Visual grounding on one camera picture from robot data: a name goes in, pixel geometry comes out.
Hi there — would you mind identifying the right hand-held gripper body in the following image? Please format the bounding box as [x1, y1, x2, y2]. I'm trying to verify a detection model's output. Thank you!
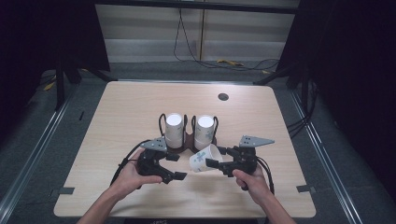
[223, 134, 276, 179]

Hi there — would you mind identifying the black hanging wall cable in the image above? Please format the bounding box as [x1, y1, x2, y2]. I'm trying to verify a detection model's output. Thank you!
[173, 7, 280, 72]

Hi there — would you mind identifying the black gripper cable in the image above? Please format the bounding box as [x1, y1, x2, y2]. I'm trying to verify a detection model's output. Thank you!
[256, 156, 276, 196]
[109, 139, 151, 188]

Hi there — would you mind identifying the bundle of black floor cables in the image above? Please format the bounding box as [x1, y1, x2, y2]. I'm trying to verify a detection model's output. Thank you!
[286, 79, 319, 140]

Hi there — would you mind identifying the black overhead bar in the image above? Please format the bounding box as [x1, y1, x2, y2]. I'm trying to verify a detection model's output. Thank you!
[92, 0, 301, 15]

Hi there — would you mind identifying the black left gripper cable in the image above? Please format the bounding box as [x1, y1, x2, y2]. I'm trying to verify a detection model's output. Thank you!
[109, 139, 151, 188]

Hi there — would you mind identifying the person's left hand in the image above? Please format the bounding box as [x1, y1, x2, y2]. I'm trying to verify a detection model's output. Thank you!
[112, 148, 163, 201]

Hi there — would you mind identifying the person's right hand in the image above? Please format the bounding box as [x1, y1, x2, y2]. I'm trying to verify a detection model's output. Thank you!
[232, 166, 273, 207]

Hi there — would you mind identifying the silver floor rail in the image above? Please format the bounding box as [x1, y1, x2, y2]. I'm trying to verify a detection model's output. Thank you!
[0, 83, 79, 217]
[289, 89, 364, 224]

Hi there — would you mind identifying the black metal stand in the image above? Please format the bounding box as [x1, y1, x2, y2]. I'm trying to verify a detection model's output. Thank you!
[53, 55, 119, 112]
[252, 60, 313, 108]

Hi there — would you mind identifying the dark curtain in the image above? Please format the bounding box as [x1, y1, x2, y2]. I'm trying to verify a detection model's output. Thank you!
[275, 0, 396, 200]
[0, 0, 112, 144]

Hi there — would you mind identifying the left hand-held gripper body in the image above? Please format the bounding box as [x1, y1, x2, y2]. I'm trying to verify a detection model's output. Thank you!
[135, 136, 170, 177]

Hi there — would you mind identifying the white paper cup blue print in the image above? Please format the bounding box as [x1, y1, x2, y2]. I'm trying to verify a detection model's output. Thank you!
[189, 143, 224, 174]

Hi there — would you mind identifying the dark brown double cup holder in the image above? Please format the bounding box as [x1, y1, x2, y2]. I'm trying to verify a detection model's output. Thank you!
[158, 113, 219, 155]

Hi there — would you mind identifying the grey tape piece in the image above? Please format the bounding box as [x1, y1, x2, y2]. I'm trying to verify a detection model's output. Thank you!
[58, 186, 76, 196]
[295, 184, 317, 194]

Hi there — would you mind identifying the stack of white paper cups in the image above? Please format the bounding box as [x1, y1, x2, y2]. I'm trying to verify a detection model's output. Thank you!
[193, 115, 215, 151]
[164, 112, 185, 149]

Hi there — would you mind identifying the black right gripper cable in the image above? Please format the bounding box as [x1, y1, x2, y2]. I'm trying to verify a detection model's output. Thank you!
[256, 156, 276, 196]

